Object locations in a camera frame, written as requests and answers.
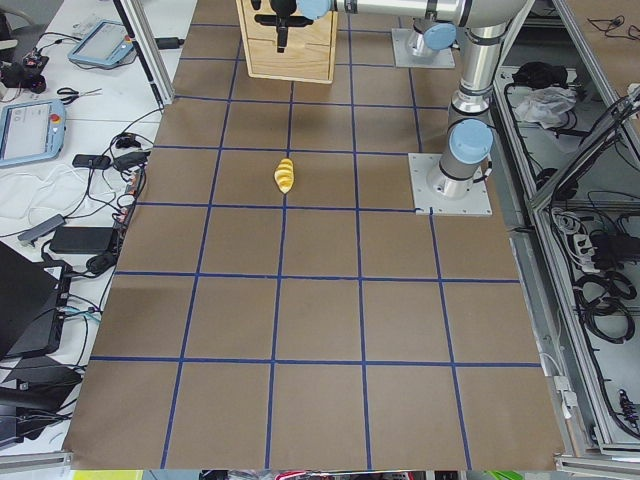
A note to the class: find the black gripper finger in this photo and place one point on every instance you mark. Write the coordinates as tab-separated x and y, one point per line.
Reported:
282	39

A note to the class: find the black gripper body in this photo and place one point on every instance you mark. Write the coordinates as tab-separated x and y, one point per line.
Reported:
283	7

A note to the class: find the wooden drawer cabinet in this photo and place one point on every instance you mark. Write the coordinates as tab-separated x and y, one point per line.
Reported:
309	55

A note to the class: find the toy bread loaf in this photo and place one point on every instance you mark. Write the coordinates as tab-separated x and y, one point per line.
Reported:
284	175

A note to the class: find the far blue teach pendant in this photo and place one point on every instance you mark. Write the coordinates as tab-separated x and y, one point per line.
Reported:
105	46

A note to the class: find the blue teach pendant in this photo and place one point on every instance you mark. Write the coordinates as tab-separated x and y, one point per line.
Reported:
32	132
105	46

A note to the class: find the near blue teach pendant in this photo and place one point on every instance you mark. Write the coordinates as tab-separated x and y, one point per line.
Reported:
32	132

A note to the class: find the crumpled white cloth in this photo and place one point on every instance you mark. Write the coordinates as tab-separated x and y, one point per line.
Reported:
547	107

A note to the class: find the brown paper table cover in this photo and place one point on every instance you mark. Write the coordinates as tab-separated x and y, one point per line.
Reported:
328	328

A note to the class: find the black power adapter brick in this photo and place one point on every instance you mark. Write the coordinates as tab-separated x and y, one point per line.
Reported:
81	240

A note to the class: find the black laptop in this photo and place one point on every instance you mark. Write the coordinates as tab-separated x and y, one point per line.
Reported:
32	297

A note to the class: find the aluminium frame post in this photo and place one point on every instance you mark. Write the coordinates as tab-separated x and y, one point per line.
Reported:
134	19

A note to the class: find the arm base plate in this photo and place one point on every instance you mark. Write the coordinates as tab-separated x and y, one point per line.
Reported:
436	194
404	59

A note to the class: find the black handled scissors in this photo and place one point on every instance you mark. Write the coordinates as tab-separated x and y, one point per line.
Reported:
68	95

